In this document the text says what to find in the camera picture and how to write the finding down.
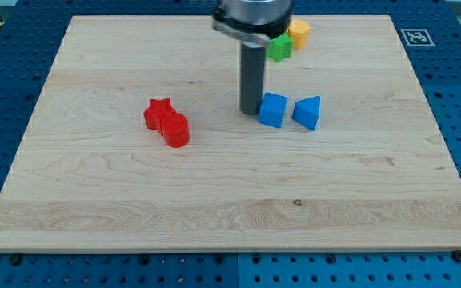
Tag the white fiducial marker tag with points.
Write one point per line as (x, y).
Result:
(416, 37)

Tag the green star block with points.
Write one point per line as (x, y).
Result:
(280, 48)

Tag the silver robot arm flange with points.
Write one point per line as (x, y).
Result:
(253, 22)

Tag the yellow hexagon block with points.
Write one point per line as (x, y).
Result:
(299, 31)

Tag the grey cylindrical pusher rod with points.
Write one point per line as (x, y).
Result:
(252, 67)

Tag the blue cube block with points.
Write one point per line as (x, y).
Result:
(272, 110)

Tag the red cylinder block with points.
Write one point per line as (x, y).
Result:
(175, 130)

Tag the light wooden board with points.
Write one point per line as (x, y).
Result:
(90, 177)

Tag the red star block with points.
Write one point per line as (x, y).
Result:
(157, 110)

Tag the blue triangular prism block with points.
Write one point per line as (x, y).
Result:
(306, 112)

